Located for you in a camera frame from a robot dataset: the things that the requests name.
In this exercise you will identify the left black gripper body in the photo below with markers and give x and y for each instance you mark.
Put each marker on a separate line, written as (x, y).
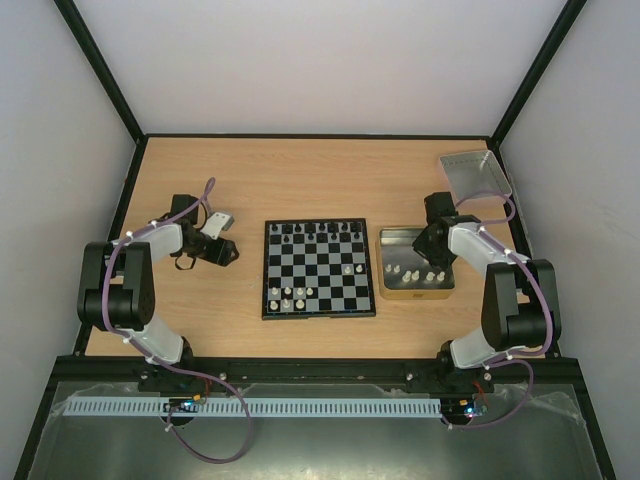
(219, 256)

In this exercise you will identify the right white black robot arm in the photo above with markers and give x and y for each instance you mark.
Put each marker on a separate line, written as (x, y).
(520, 307)

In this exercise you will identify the black grey chess board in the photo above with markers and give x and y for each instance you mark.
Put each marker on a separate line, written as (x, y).
(311, 253)

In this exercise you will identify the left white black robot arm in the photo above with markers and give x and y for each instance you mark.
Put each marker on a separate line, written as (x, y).
(117, 291)

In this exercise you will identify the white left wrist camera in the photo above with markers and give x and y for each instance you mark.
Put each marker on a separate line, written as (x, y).
(216, 224)

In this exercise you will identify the grey slotted cable duct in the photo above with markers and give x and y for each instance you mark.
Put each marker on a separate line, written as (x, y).
(256, 407)

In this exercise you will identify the gold tin piece tray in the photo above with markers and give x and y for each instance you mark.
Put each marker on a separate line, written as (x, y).
(403, 274)

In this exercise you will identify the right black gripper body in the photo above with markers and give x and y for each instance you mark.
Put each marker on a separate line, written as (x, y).
(425, 247)

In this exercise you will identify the black metal frame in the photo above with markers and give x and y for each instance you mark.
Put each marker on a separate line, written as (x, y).
(555, 367)

